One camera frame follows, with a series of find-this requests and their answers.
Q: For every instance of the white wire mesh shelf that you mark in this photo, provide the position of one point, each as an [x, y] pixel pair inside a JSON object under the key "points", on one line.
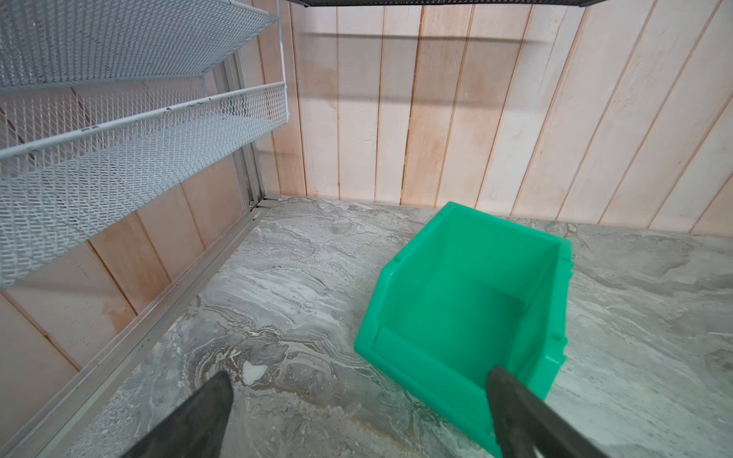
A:
{"points": [[103, 109]]}

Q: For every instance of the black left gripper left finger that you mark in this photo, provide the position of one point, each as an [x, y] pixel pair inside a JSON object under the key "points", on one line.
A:
{"points": [[196, 428]]}

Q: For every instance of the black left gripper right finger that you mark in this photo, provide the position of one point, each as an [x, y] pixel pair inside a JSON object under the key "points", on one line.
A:
{"points": [[526, 427]]}

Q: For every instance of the green plastic bin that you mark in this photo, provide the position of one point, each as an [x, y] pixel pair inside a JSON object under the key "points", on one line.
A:
{"points": [[468, 293]]}

